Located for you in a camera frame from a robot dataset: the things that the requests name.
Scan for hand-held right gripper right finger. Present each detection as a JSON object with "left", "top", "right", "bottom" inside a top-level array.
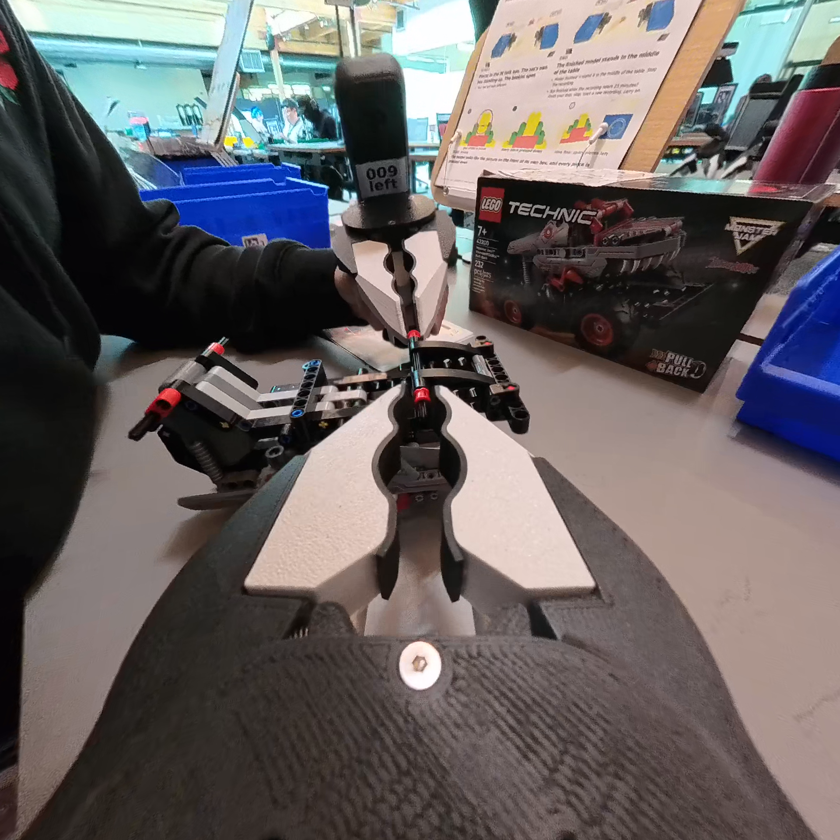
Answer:
[{"left": 430, "top": 387, "right": 598, "bottom": 603}]

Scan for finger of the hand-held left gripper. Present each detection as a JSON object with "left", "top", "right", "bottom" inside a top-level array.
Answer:
[
  {"left": 348, "top": 239, "right": 413, "bottom": 347},
  {"left": 403, "top": 233, "right": 452, "bottom": 340}
]

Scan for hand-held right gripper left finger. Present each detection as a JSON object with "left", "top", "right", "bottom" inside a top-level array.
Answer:
[{"left": 243, "top": 384, "right": 404, "bottom": 601}]

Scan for black brick truck chassis model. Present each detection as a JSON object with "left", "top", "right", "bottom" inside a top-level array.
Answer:
[{"left": 128, "top": 328, "right": 532, "bottom": 513}]

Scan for person's left forearm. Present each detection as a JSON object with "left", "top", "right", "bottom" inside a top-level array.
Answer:
[{"left": 131, "top": 203, "right": 368, "bottom": 353}]

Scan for grey desk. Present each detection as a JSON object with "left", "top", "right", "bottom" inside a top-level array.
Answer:
[{"left": 16, "top": 197, "right": 840, "bottom": 840}]

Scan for person's left hand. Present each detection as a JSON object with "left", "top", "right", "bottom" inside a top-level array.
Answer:
[{"left": 333, "top": 266, "right": 380, "bottom": 327}]

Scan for open instruction booklet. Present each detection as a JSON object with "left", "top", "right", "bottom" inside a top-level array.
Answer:
[{"left": 325, "top": 325, "right": 476, "bottom": 371}]

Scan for background work table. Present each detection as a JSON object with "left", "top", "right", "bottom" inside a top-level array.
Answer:
[{"left": 266, "top": 138, "right": 349, "bottom": 198}]

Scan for large blue storage bin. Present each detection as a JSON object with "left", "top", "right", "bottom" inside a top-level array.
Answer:
[{"left": 140, "top": 177, "right": 331, "bottom": 250}]

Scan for small blue storage bin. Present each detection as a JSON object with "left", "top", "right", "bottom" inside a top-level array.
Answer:
[{"left": 177, "top": 162, "right": 303, "bottom": 188}]

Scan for leaning white board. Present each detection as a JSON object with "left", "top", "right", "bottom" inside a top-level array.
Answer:
[{"left": 200, "top": 0, "right": 256, "bottom": 148}]

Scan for black toy truck box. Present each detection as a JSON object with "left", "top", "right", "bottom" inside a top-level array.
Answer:
[{"left": 468, "top": 169, "right": 837, "bottom": 395}]

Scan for blue angled storage bin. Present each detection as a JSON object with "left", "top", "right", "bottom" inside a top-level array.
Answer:
[{"left": 735, "top": 246, "right": 840, "bottom": 463}]

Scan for instruction sheet on board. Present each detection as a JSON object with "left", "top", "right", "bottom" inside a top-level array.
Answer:
[{"left": 430, "top": 0, "right": 749, "bottom": 211}]

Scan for person's black clothed torso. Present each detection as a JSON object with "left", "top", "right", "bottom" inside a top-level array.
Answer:
[{"left": 0, "top": 0, "right": 185, "bottom": 840}]

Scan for black office chair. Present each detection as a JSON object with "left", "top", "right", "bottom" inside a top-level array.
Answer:
[{"left": 722, "top": 75, "right": 803, "bottom": 173}]

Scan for dark red bottle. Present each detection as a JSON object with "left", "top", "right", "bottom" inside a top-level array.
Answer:
[{"left": 755, "top": 56, "right": 840, "bottom": 188}]

